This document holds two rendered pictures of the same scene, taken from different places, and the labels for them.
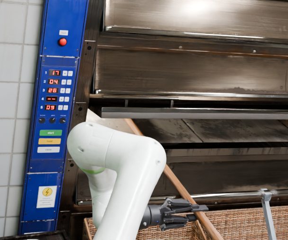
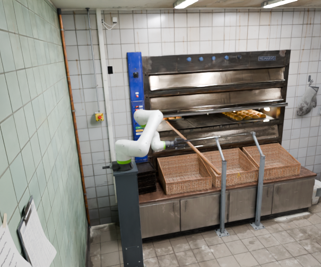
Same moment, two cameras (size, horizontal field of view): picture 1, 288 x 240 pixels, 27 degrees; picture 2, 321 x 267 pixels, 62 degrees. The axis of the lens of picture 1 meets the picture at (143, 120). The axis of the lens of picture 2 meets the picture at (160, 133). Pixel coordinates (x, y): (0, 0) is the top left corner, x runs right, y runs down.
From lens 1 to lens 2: 103 cm
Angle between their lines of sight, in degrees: 14
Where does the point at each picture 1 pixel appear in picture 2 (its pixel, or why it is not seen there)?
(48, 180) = not seen: hidden behind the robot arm
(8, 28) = (120, 94)
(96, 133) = (140, 111)
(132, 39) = (160, 92)
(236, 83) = (202, 103)
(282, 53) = (217, 89)
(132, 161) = (150, 116)
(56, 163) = not seen: hidden behind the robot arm
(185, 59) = (181, 97)
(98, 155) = (141, 117)
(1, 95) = (121, 116)
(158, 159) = (159, 115)
